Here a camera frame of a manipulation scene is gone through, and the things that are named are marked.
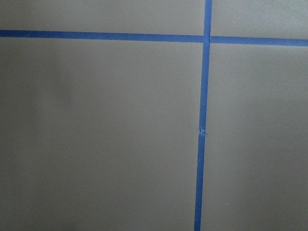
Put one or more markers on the brown paper table mat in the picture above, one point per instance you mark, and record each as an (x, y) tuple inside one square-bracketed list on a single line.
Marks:
[(153, 115)]

